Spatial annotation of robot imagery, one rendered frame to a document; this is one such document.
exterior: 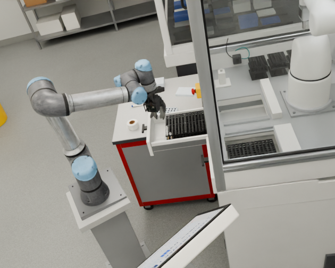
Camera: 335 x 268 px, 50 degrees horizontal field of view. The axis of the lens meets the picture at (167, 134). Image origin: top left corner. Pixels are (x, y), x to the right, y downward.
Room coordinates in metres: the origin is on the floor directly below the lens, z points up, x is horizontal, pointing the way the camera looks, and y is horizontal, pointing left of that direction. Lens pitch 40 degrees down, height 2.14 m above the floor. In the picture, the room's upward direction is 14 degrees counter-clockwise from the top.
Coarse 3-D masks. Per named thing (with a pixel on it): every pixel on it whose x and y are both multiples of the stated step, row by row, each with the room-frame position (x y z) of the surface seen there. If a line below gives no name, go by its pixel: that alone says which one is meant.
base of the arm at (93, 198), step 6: (102, 180) 1.32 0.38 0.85; (102, 186) 1.28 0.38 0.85; (84, 192) 1.25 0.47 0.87; (90, 192) 1.24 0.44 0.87; (96, 192) 1.24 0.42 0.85; (102, 192) 1.25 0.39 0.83; (108, 192) 1.28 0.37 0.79; (84, 198) 1.25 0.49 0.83; (90, 198) 1.23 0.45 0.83; (96, 198) 1.23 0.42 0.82; (102, 198) 1.24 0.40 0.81; (90, 204) 1.23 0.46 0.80; (96, 204) 1.22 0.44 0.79
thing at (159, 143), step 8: (176, 112) 1.67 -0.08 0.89; (184, 112) 1.66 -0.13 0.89; (160, 120) 1.68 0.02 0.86; (160, 128) 1.64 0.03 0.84; (160, 136) 1.56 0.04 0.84; (192, 136) 1.43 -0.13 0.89; (200, 136) 1.41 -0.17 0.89; (152, 144) 1.45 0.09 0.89; (160, 144) 1.45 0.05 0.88; (168, 144) 1.44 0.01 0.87; (176, 144) 1.43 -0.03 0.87; (184, 144) 1.42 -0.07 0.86; (192, 144) 1.42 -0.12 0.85; (200, 144) 1.41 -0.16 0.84
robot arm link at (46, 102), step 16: (32, 96) 1.32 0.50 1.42; (48, 96) 1.29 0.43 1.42; (64, 96) 1.29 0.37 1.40; (80, 96) 1.31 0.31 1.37; (96, 96) 1.32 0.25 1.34; (112, 96) 1.33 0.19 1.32; (128, 96) 1.35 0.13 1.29; (144, 96) 1.35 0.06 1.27; (48, 112) 1.25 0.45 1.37; (64, 112) 1.25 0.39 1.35
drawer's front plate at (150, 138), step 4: (148, 112) 1.69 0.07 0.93; (148, 116) 1.65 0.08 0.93; (148, 120) 1.62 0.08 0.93; (152, 120) 1.66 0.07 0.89; (148, 124) 1.58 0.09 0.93; (152, 124) 1.62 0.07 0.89; (148, 128) 1.55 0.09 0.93; (152, 128) 1.60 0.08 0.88; (148, 132) 1.51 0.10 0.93; (152, 132) 1.56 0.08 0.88; (148, 136) 1.48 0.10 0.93; (152, 136) 1.54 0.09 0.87; (148, 140) 1.44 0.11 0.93; (152, 140) 1.51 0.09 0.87; (148, 144) 1.44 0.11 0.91; (148, 148) 1.44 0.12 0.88; (152, 148) 1.45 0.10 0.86; (152, 152) 1.44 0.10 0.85
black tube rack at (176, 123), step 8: (192, 112) 1.63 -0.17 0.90; (200, 112) 1.60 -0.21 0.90; (176, 120) 1.63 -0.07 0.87; (184, 120) 1.57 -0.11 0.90; (192, 120) 1.55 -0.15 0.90; (200, 120) 1.53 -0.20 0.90; (176, 128) 1.52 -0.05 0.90; (184, 128) 1.50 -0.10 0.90; (192, 128) 1.48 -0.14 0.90; (200, 128) 1.47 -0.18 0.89; (176, 136) 1.49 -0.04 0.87; (184, 136) 1.48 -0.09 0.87
